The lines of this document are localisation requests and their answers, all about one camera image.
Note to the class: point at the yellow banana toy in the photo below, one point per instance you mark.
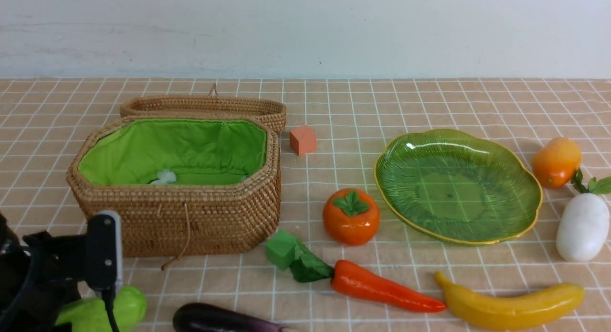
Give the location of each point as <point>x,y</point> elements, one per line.
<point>510,313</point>

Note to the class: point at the orange yellow mango toy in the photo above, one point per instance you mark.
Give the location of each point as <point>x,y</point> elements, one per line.
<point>555,164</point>

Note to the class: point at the orange carrot toy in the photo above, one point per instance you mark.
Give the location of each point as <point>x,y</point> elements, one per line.
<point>357,282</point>

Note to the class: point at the white radish toy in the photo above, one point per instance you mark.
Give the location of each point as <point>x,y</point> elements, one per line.
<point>584,226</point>

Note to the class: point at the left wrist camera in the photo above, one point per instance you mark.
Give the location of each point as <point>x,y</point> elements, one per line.
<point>103,264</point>

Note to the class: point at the green glass leaf plate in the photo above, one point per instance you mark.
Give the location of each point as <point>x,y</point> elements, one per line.
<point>457,188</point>

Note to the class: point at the purple eggplant toy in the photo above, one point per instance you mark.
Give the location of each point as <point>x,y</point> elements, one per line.
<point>203,317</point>

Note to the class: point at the checkered beige tablecloth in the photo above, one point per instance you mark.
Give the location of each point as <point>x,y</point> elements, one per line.
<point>45,121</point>

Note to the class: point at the woven wicker basket green lining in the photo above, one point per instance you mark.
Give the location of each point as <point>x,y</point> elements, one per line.
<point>182,185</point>

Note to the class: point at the woven wicker basket lid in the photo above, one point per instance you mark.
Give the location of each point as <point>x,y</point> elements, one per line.
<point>269,112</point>

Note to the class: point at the orange persimmon toy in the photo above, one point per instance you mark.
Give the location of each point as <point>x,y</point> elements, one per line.
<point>351,217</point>

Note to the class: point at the green foam cube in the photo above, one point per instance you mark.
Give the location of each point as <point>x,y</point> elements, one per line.
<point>282,249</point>

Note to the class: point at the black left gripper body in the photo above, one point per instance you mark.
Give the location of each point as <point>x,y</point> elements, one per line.
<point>39,281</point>

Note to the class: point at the green bitter gourd toy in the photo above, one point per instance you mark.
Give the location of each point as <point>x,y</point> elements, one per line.
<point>89,315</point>

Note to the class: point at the orange foam cube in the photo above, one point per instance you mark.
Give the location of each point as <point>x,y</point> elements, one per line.
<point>303,140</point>

